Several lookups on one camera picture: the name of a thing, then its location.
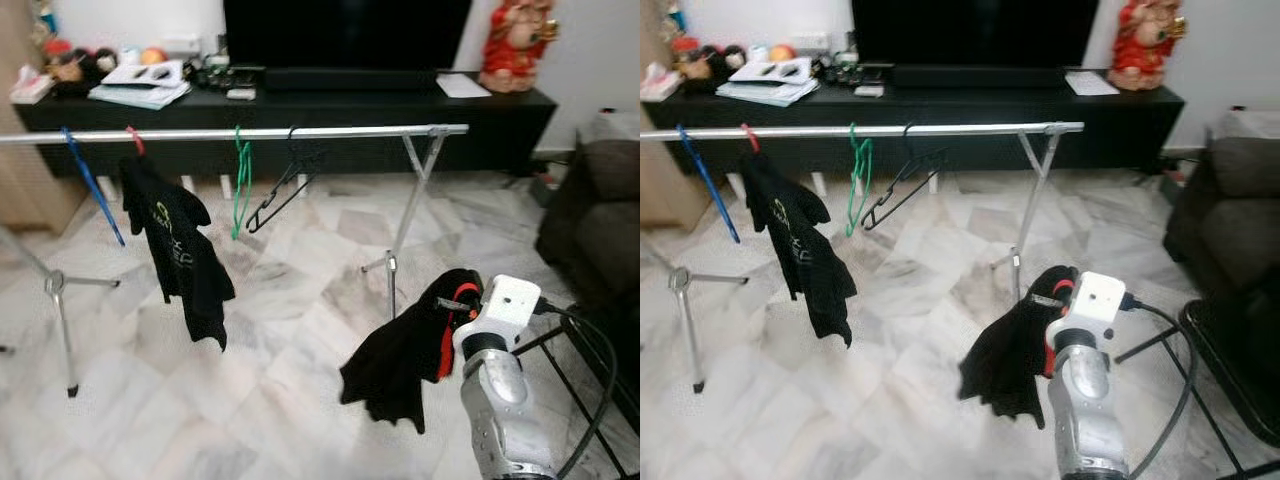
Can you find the dark brown sofa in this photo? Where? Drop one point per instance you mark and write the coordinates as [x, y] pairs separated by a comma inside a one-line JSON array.
[[600, 230], [1230, 230]]

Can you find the black television console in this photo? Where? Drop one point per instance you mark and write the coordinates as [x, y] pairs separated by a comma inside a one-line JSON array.
[[500, 130], [1120, 125]]

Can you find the orange round toy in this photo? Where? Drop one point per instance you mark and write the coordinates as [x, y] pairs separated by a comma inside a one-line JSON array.
[[153, 56], [782, 53]]

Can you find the glass jar with red lid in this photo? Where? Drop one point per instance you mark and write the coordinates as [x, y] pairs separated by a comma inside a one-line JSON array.
[[686, 46], [57, 48]]

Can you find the black flat television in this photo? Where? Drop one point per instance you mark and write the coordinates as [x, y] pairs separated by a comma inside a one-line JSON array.
[[975, 30], [345, 30]]

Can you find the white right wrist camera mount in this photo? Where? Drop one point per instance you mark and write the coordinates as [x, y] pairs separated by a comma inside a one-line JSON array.
[[1100, 297], [510, 300]]

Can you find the black garment with red trim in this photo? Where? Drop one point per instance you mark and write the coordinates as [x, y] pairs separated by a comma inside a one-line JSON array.
[[1010, 360], [400, 360]]

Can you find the light wooden cabinet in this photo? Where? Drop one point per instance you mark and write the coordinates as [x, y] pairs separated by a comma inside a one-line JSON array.
[[660, 190], [25, 180]]

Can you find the red gold figurine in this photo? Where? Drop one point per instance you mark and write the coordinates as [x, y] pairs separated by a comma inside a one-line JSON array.
[[1145, 45], [515, 45]]

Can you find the black soundbar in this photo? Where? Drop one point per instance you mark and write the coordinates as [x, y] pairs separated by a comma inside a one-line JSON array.
[[350, 80], [980, 78]]

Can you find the silver metal clothes rack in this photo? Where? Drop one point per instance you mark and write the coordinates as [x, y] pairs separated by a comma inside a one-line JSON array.
[[350, 131], [980, 129]]

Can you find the black white plush toy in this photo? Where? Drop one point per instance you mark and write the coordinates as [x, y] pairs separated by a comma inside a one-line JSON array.
[[105, 60], [733, 58]]

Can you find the white paper sheet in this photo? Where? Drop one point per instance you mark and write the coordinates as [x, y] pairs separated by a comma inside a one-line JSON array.
[[462, 85], [1090, 83]]

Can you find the stack of papers and books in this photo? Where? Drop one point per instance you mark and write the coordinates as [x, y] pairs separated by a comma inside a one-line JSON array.
[[140, 90], [768, 88]]

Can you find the black folding chair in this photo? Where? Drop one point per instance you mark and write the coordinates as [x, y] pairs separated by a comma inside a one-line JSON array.
[[630, 400], [1240, 380]]

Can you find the pink white tissue box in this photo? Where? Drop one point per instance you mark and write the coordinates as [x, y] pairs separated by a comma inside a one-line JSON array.
[[660, 85], [32, 88]]

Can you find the blue plastic hanger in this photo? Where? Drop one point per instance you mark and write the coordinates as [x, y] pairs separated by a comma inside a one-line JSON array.
[[99, 200], [715, 197]]

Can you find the white round toy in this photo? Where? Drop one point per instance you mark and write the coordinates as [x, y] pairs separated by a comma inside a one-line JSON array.
[[131, 55], [759, 53]]

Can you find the black plastic hanger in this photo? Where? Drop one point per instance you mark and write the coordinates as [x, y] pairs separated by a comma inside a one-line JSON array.
[[890, 204], [262, 215]]

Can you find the white wall power socket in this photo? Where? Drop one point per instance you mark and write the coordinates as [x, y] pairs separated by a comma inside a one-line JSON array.
[[180, 44], [810, 42]]

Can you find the red plastic hanger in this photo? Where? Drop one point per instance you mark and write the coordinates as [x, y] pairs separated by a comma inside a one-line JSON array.
[[751, 140], [136, 143]]

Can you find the black t-shirt with green print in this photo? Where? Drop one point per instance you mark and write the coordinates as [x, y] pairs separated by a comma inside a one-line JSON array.
[[800, 260], [180, 260]]

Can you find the small white box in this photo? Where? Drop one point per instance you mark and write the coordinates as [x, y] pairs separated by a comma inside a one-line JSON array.
[[241, 94], [869, 91]]

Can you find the green plastic hanger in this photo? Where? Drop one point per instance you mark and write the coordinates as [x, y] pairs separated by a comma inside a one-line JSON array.
[[240, 200], [855, 195]]

